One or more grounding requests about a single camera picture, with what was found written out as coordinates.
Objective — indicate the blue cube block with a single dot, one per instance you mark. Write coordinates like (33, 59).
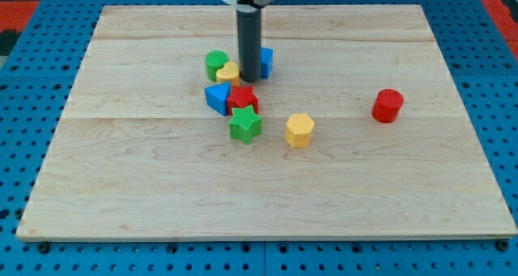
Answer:
(267, 60)

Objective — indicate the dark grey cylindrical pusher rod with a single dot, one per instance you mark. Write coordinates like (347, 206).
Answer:
(249, 44)

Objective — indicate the green star block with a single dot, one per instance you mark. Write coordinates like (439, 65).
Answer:
(245, 124)

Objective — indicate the red star block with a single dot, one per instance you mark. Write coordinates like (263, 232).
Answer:
(242, 97)

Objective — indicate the yellow hexagon block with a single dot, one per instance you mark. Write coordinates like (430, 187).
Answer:
(299, 129)

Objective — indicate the blue triangle block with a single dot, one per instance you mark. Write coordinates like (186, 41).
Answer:
(216, 97)

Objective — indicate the yellow heart block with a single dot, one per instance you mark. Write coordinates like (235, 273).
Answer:
(230, 72)

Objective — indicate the green cylinder block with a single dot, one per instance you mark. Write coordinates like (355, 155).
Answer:
(214, 61)

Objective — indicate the light wooden board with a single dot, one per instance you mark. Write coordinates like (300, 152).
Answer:
(138, 155)

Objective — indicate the red cylinder block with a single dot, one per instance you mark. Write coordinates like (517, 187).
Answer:
(387, 105)

